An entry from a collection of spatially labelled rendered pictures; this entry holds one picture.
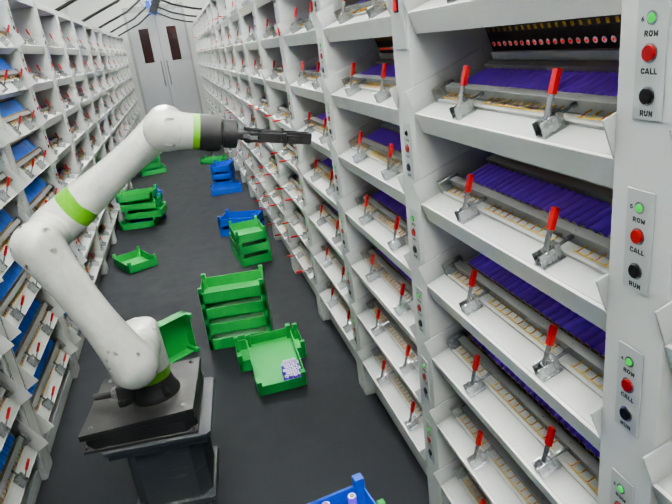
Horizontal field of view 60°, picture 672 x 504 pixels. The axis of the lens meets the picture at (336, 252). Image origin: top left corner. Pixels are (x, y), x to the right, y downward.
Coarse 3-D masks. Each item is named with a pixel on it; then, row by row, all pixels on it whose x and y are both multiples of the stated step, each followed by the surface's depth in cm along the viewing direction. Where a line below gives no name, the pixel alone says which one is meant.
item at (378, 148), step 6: (360, 144) 188; (366, 144) 182; (372, 144) 177; (378, 144) 174; (372, 150) 179; (378, 150) 172; (384, 150) 167; (378, 156) 169; (396, 156) 158; (390, 162) 160
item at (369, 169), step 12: (372, 120) 193; (348, 132) 192; (372, 132) 195; (336, 144) 193; (348, 144) 194; (348, 156) 187; (384, 156) 170; (348, 168) 189; (360, 168) 171; (372, 168) 166; (384, 168) 161; (372, 180) 164; (384, 180) 153; (396, 180) 149; (384, 192) 158; (396, 192) 145
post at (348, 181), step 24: (312, 0) 186; (336, 0) 179; (336, 48) 183; (360, 48) 185; (336, 72) 186; (336, 120) 190; (360, 120) 192; (336, 192) 207; (360, 240) 206; (360, 288) 212; (360, 336) 218; (360, 360) 224; (360, 384) 233
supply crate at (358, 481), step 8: (352, 480) 119; (360, 480) 118; (344, 488) 119; (352, 488) 119; (360, 488) 118; (328, 496) 118; (336, 496) 118; (344, 496) 119; (360, 496) 119; (368, 496) 117
